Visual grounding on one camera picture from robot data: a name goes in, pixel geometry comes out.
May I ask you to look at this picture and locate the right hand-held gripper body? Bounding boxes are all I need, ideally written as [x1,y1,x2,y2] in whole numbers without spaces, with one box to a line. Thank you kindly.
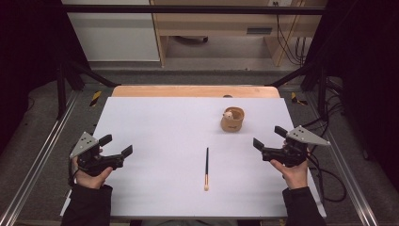
[261,125,331,169]

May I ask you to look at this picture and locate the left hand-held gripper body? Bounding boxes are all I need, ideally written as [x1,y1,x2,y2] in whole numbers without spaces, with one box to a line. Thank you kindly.
[69,131,125,177]

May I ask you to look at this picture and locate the person's left hand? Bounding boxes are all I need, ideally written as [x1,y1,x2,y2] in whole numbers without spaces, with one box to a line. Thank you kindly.
[71,155,114,190]

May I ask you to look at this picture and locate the person's right hand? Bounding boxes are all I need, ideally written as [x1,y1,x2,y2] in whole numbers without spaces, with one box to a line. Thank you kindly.
[269,150,311,191]

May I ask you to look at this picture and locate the tan wooden cup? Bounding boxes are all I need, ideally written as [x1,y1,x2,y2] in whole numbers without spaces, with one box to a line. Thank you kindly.
[219,106,246,133]

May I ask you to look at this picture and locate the yellow black tape strip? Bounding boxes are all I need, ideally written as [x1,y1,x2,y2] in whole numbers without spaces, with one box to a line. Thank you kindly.
[88,89,104,108]
[289,91,309,106]

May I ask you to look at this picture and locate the white table cover sheet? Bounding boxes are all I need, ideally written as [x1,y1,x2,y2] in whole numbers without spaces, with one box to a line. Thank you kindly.
[59,96,327,218]

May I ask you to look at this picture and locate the black metal stand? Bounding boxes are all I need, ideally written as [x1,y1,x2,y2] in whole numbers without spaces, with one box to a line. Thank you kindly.
[265,60,329,118]
[56,59,121,121]

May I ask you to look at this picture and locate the dark curtain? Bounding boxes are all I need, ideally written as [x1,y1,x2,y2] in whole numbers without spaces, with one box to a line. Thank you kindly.
[304,0,399,192]
[0,0,90,154]

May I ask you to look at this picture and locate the white cabinet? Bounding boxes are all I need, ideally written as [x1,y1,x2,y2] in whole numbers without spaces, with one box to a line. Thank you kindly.
[61,0,161,62]

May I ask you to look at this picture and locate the light wooden desk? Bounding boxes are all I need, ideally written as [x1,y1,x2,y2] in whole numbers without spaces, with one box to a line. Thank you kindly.
[150,0,328,68]

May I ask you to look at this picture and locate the black metal crossbar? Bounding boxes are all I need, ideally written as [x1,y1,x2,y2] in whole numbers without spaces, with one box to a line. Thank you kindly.
[61,4,327,16]

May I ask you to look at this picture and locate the black floor cables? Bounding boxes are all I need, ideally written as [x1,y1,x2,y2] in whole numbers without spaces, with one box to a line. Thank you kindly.
[301,76,346,139]

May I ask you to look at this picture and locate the aluminium rail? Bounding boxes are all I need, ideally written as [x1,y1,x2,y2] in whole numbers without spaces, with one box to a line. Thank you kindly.
[304,90,381,226]
[0,89,80,226]

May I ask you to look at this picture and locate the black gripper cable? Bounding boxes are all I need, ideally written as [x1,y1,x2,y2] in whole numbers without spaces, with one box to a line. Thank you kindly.
[306,154,348,203]

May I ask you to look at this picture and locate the black-handled brush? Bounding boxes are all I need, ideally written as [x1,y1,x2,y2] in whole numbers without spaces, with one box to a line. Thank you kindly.
[203,147,211,192]

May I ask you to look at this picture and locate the bundle of black hanging cables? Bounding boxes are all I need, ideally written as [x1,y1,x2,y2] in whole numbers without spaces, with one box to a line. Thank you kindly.
[273,1,308,67]

